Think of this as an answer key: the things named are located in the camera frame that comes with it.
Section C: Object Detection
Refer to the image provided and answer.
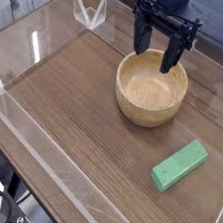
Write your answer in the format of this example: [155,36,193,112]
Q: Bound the clear acrylic enclosure wall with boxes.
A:
[0,0,223,223]

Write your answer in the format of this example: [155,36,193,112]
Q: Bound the green rectangular block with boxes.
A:
[151,140,208,193]

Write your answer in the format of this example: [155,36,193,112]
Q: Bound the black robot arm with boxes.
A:
[132,0,203,74]

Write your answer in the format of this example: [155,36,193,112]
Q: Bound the black metal bracket base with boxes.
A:
[0,192,30,223]

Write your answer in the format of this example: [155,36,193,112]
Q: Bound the light wooden bowl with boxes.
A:
[115,49,189,128]

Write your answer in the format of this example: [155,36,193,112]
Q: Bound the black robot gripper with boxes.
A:
[132,0,203,74]

